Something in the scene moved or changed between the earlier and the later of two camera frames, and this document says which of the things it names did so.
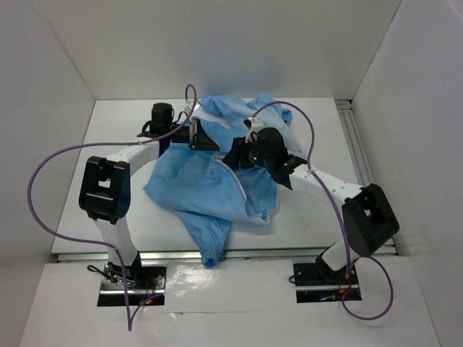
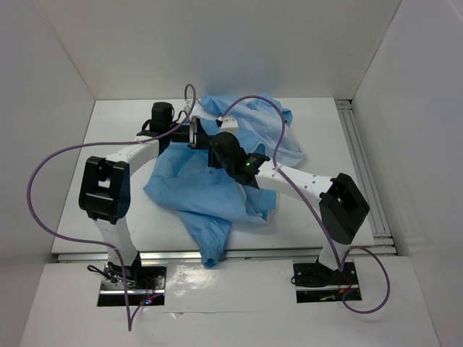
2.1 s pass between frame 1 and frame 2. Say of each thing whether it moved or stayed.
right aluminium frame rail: stayed
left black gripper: stayed
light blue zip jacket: stayed
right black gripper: moved
